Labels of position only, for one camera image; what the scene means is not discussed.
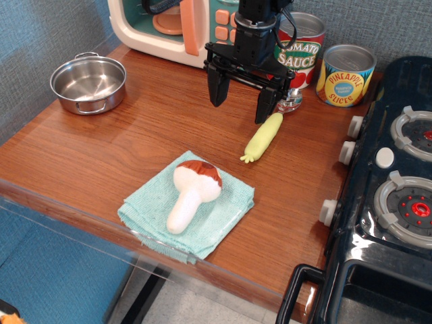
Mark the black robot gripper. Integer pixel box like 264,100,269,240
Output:
205,20,294,124

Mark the spoon with green handle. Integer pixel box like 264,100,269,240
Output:
240,88,302,163

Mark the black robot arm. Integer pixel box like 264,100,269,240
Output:
205,1,297,124

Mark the tomato sauce can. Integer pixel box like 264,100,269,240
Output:
273,11,326,89

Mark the teal toy microwave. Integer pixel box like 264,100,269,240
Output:
108,0,239,68

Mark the plush mushroom toy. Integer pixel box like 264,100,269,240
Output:
166,160,223,234

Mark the pineapple slices can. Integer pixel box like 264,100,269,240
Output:
316,44,377,108

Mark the small steel pot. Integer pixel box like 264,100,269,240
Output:
50,52,127,115

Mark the black toy stove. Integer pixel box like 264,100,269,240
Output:
277,56,431,323

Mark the clear acrylic table guard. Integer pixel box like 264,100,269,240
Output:
1,180,283,323

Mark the orange plush object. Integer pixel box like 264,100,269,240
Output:
1,313,26,324

